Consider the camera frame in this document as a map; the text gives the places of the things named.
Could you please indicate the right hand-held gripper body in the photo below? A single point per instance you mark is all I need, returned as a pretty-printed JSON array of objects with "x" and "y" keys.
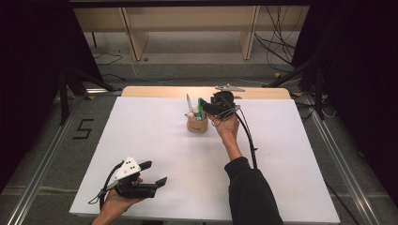
[{"x": 223, "y": 101}]

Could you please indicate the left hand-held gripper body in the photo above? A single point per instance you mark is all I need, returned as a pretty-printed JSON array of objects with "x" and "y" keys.
[{"x": 136, "y": 189}]

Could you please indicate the green highlighter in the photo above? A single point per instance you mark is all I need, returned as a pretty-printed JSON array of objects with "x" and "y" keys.
[{"x": 200, "y": 108}]

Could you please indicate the tan cup with animal figure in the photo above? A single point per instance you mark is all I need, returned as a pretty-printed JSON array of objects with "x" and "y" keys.
[{"x": 197, "y": 126}]

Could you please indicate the person's right hand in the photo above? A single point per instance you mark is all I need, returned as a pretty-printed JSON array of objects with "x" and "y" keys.
[{"x": 227, "y": 128}]

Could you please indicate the person's left hand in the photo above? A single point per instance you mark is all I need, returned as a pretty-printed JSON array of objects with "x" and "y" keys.
[{"x": 114, "y": 206}]

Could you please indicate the light wooden table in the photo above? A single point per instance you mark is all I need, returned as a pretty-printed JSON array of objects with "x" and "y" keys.
[{"x": 162, "y": 92}]

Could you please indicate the yellow tape piece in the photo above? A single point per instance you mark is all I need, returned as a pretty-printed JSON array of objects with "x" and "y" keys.
[
  {"x": 91, "y": 97},
  {"x": 277, "y": 75},
  {"x": 297, "y": 93}
]

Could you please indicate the black tripod stand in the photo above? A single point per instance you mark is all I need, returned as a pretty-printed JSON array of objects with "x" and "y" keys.
[
  {"x": 64, "y": 100},
  {"x": 318, "y": 93}
]

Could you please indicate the light wooden bench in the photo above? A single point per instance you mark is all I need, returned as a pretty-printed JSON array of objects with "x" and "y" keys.
[{"x": 137, "y": 40}]

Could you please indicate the black curtain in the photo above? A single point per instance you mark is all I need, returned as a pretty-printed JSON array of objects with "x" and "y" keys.
[
  {"x": 363, "y": 78},
  {"x": 34, "y": 78}
]

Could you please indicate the aluminium floor rail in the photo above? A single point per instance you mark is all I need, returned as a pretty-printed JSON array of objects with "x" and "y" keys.
[
  {"x": 40, "y": 175},
  {"x": 341, "y": 156}
]

